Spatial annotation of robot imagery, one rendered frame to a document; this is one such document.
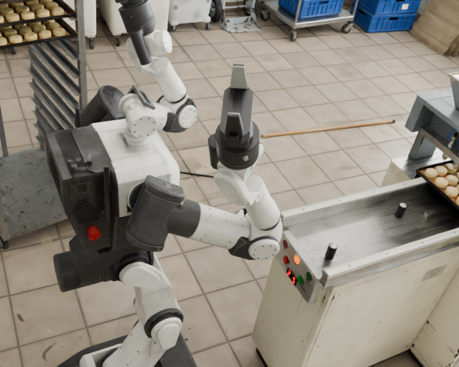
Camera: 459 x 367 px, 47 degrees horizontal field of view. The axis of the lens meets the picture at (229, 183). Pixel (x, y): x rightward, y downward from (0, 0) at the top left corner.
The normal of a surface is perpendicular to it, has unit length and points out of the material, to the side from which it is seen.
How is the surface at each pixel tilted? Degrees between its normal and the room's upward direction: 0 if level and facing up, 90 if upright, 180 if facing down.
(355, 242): 0
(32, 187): 0
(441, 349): 90
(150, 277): 90
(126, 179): 42
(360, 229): 0
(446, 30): 67
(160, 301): 90
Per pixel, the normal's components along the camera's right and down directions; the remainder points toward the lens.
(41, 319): 0.14, -0.76
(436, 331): -0.89, 0.18
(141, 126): 0.44, 0.62
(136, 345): -0.70, -0.22
